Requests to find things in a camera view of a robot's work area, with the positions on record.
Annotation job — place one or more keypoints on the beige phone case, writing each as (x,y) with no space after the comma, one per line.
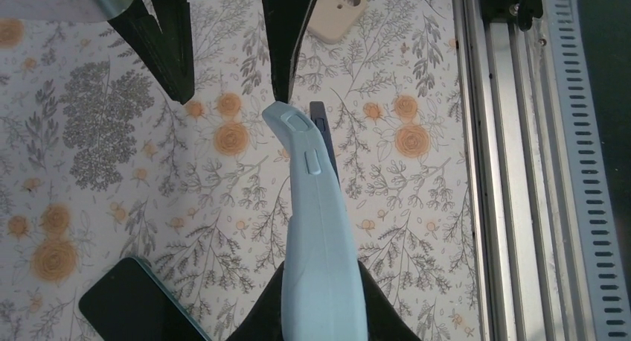
(332,19)

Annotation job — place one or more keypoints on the black phone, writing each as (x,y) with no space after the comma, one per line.
(130,303)

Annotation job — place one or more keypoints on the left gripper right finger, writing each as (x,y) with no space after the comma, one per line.
(285,23)

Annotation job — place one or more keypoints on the aluminium rail frame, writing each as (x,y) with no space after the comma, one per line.
(546,246)

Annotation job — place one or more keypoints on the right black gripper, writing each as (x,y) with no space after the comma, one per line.
(348,306)

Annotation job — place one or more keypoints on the floral table mat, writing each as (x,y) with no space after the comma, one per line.
(97,164)

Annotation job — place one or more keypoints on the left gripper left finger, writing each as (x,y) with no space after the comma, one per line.
(163,42)

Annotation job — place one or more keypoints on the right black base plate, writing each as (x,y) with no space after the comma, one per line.
(520,12)

